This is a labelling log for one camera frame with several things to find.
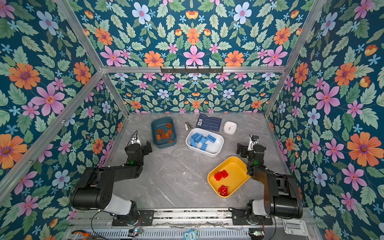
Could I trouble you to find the yellow square tray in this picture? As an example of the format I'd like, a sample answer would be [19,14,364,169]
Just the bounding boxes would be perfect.
[207,156,250,198]

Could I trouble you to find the small beige metal clip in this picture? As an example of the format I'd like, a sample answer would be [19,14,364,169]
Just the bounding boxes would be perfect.
[185,122,192,131]

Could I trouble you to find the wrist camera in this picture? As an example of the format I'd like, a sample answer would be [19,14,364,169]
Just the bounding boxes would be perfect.
[248,135,259,151]
[129,135,141,145]

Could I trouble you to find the white round timer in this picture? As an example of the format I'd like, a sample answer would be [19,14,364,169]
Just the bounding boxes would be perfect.
[223,121,238,135]

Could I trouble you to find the red lego brick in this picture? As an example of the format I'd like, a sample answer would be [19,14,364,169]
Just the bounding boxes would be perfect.
[219,189,228,197]
[221,170,229,179]
[219,185,226,192]
[214,172,223,181]

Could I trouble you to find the dark blue printed card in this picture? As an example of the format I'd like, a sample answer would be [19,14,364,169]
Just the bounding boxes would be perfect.
[196,114,222,132]

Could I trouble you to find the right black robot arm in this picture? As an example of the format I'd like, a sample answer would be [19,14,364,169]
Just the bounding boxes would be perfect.
[237,143,304,225]

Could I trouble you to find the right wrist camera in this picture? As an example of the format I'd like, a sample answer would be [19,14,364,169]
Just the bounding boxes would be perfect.
[248,135,259,151]

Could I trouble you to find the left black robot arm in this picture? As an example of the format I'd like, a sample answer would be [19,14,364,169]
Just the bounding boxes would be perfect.
[70,141,153,225]

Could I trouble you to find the light blue toy figure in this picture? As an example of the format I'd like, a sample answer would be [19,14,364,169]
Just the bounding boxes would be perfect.
[183,230,200,240]

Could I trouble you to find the white plastic bracket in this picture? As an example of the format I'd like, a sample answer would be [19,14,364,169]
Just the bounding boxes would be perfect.
[283,219,309,237]

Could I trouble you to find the orange handled pliers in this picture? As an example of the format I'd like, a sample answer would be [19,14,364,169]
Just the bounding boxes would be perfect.
[71,230,91,240]

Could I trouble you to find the black wall hook rail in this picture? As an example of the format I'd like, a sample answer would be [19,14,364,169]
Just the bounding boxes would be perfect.
[160,67,224,74]

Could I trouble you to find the teal rectangular bin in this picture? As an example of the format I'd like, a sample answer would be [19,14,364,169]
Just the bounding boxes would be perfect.
[151,117,177,149]

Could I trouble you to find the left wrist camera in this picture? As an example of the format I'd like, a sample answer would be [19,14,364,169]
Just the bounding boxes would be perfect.
[129,135,141,145]

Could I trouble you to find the white rectangular bin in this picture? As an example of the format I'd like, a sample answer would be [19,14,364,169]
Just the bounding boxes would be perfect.
[185,128,225,158]

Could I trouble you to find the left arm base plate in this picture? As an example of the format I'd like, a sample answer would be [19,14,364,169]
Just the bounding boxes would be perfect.
[112,210,155,227]

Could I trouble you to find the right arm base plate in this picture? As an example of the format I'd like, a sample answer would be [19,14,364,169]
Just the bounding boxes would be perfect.
[229,208,274,226]

